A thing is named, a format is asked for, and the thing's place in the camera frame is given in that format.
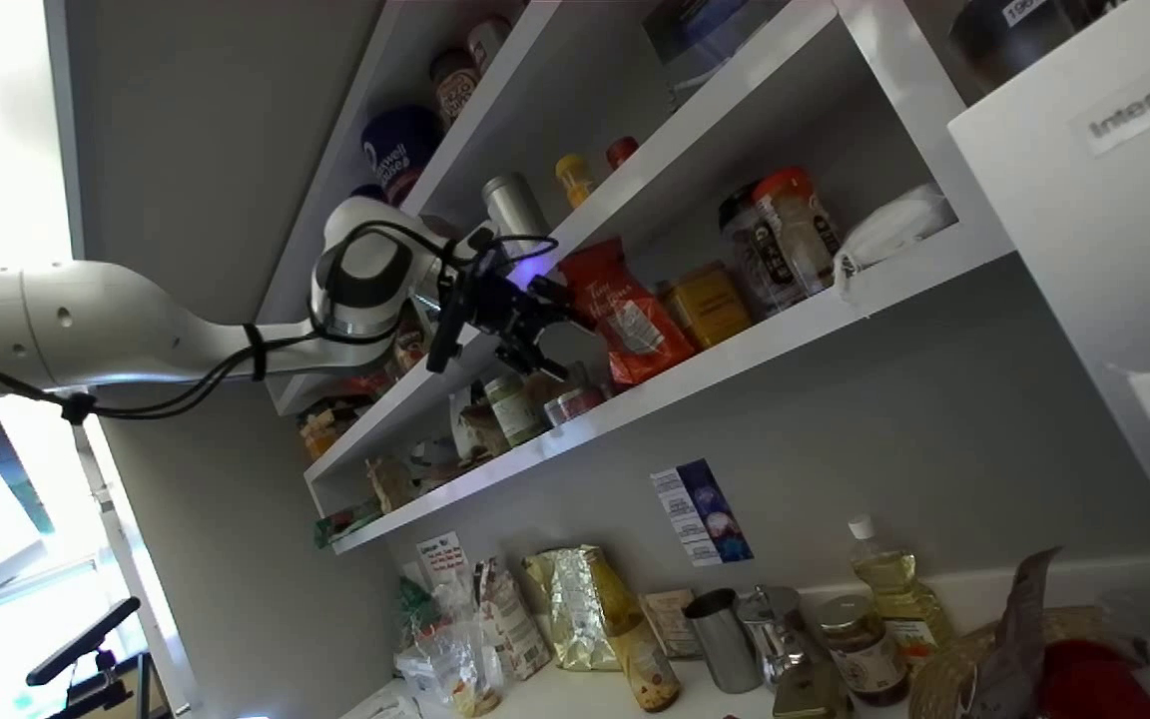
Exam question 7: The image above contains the blue white carton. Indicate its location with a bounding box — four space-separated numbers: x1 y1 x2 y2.
649 454 754 573

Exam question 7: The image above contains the small pink jar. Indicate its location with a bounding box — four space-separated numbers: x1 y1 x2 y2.
541 385 610 430

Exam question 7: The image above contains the yellow jar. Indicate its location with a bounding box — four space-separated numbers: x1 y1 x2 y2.
665 260 754 352

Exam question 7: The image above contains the orange-lid bottle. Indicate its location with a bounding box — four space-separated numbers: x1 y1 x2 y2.
748 164 842 298

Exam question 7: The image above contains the brown paper bag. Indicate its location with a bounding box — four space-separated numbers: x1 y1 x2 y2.
908 542 1068 719

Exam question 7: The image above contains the white plastic bag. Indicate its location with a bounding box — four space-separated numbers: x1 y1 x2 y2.
832 179 963 280

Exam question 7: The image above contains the red snack bag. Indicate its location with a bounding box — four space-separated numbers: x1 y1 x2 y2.
555 235 705 393

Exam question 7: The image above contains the white printed pouch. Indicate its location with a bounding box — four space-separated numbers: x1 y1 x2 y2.
473 554 555 682

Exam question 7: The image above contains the clear plastic bag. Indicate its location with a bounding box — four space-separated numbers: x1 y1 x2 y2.
393 611 508 719

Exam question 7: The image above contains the pale-lid round jar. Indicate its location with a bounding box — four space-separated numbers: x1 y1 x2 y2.
462 14 525 72

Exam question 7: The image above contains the yellow liquid bottle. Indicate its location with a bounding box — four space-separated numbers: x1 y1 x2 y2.
610 611 686 715

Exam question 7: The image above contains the white paper red print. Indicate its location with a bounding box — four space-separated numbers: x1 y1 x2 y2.
410 529 484 619

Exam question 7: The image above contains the gold foil bag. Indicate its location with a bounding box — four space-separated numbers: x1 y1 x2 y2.
520 539 642 675

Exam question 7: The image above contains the dark round jar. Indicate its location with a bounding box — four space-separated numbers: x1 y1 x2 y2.
425 43 486 127

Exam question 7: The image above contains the blue canister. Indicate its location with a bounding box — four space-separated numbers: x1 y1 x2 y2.
355 100 449 205

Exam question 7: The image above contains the dark-label glass jar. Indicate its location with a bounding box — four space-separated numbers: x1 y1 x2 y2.
714 189 808 318

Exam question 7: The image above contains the white wall shelf unit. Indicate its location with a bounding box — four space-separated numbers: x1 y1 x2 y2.
252 0 1024 561

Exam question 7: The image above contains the dark container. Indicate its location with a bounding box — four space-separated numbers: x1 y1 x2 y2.
949 0 1109 85

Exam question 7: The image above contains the green-lid white jar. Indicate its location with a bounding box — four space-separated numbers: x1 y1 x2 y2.
480 373 549 453

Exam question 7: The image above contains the black stand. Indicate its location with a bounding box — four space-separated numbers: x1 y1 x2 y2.
20 591 177 719

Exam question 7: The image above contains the brown spread jar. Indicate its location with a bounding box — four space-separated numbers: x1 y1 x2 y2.
812 591 911 709

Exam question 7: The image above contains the beige paper packet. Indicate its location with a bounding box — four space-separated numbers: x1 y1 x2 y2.
634 586 705 658

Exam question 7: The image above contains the red fabric hat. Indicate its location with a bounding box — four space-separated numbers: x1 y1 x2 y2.
1029 634 1150 719

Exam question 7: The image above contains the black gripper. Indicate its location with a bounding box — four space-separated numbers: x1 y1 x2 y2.
433 232 585 386

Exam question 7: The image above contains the small yellow bottle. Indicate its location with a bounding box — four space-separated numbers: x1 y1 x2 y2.
553 153 601 213

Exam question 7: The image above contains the clear oil bottle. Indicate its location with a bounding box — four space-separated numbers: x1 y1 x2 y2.
846 510 963 670

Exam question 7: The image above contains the crumpled foil bag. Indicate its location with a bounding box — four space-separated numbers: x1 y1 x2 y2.
741 578 858 719

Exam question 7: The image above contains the blue cardboard box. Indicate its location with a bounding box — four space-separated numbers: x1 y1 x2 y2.
641 0 799 77

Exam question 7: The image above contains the tan small packet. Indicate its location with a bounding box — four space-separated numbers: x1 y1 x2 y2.
358 453 420 517

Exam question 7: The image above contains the white small pouch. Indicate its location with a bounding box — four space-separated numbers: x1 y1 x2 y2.
449 386 496 470

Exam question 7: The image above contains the silver metal can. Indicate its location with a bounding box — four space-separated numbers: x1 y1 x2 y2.
480 173 553 252

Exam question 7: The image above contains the small amber jar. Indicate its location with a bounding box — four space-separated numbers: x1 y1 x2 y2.
291 404 348 466

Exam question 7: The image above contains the steel cup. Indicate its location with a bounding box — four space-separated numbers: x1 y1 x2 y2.
679 585 768 694

